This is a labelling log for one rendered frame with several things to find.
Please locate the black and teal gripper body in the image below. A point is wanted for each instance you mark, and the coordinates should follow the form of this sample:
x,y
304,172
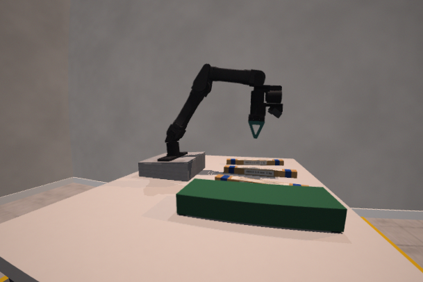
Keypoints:
x,y
253,110

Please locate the brown cardboard box with blue bands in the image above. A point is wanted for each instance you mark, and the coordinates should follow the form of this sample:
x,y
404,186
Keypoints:
x,y
259,171

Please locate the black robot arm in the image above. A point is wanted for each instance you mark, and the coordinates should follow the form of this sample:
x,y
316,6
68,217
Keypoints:
x,y
202,86

